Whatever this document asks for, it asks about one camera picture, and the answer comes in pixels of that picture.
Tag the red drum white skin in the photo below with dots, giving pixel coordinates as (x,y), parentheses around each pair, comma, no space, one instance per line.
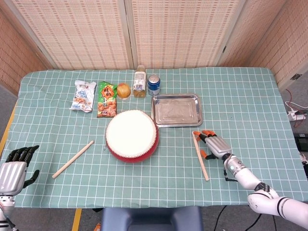
(131,134)

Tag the bamboo folding screen panel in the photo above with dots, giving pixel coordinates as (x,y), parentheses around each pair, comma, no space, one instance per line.
(180,31)
(293,43)
(14,43)
(250,36)
(72,31)

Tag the steel rectangular tray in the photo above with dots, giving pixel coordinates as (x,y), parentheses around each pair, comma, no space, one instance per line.
(176,110)

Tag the silver right hand orange fingertips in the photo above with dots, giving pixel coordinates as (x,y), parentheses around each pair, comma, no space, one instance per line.
(219,146)

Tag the tea bottle white label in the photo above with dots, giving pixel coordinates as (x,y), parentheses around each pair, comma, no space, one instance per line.
(139,84)

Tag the blue soda can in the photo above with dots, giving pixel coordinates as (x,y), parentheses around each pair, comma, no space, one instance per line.
(153,85)

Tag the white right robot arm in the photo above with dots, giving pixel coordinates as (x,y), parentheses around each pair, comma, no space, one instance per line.
(247,178)

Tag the white snack bag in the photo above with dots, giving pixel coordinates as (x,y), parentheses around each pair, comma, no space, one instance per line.
(82,96)

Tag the yellow red apple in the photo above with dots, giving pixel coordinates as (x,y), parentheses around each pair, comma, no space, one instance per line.
(123,91)

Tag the green snack bag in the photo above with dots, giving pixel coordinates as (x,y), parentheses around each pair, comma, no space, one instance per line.
(106,101)

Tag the black box device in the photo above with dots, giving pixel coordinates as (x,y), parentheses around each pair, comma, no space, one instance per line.
(302,142)

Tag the green checked tablecloth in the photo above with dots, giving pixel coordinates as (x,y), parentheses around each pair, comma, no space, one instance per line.
(240,96)

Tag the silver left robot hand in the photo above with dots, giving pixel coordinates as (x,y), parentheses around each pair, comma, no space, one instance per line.
(10,175)

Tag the wooden drumstick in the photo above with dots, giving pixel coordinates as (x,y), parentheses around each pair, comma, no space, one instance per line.
(201,158)
(72,160)

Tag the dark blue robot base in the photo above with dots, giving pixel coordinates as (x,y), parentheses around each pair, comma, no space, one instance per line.
(151,219)

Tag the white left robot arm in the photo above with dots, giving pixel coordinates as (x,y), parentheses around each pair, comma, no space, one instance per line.
(4,209)

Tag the white power strip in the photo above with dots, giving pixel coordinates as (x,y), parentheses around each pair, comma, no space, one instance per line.
(297,116)

